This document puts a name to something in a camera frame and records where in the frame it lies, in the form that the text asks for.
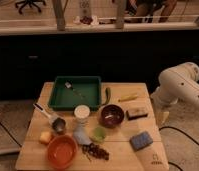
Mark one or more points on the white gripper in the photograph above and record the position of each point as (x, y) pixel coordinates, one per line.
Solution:
(161, 114)

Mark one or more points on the green plastic tray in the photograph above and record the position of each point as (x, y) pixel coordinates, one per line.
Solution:
(70, 91)

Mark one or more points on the office chair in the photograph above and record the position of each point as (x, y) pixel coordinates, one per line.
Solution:
(31, 3)

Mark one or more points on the fork in tray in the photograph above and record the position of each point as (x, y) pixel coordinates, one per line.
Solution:
(70, 86)

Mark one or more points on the seated person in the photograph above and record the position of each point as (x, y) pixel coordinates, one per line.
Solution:
(139, 9)

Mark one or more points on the yellow banana toy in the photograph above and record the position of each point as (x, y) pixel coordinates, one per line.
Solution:
(128, 98)

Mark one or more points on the green plastic cup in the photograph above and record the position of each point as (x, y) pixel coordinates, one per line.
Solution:
(98, 134)

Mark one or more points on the wooden board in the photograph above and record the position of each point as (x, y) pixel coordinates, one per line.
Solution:
(32, 156)

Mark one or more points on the black and tan eraser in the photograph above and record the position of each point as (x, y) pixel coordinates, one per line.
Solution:
(135, 113)

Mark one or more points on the green cucumber toy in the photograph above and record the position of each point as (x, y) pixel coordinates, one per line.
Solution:
(108, 95)

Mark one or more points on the yellow round toy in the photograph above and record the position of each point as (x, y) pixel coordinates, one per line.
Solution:
(45, 137)

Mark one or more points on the metal measuring cup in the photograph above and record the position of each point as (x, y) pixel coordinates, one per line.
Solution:
(57, 123)

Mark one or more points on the white plastic cup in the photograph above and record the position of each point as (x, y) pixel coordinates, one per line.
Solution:
(81, 113)

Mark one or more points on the grey blue cloth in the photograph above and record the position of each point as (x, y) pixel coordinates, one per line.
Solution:
(80, 135)

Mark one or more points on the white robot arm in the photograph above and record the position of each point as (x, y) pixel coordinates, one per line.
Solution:
(178, 82)

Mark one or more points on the dark purple bowl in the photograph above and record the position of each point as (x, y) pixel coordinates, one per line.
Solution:
(111, 116)

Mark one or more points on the orange bowl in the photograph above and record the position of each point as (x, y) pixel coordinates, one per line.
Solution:
(61, 152)

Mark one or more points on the blue sponge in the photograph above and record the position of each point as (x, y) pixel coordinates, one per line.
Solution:
(141, 141)

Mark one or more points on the purple grapes toy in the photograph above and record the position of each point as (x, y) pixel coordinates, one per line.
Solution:
(94, 150)

